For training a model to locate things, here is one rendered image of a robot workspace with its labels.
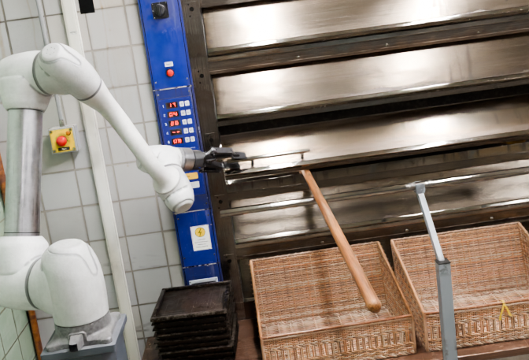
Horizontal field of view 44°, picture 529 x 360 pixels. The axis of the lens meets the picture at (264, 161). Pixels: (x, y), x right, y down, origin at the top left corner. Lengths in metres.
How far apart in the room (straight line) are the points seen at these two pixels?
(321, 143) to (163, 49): 0.73
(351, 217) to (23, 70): 1.43
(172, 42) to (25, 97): 0.76
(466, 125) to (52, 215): 1.72
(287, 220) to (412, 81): 0.76
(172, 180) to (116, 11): 0.76
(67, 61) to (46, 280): 0.62
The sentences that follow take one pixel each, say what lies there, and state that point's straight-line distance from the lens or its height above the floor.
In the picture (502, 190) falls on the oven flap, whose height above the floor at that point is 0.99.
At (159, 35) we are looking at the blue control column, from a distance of 2.61.
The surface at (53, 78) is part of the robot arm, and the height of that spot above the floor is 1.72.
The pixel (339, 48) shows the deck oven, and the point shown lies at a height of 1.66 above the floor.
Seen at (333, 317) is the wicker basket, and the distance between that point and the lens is 2.80.
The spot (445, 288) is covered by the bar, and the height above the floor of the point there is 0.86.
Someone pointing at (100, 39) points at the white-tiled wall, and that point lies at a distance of 2.68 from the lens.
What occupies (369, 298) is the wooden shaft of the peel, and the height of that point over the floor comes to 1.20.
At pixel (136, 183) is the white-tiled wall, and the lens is 2.73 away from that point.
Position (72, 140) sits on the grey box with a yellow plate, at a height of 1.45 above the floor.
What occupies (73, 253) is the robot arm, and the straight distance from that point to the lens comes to 1.89.
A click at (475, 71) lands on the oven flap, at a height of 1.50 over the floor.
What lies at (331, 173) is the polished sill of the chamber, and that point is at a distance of 2.72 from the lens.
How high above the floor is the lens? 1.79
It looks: 12 degrees down
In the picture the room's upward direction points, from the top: 8 degrees counter-clockwise
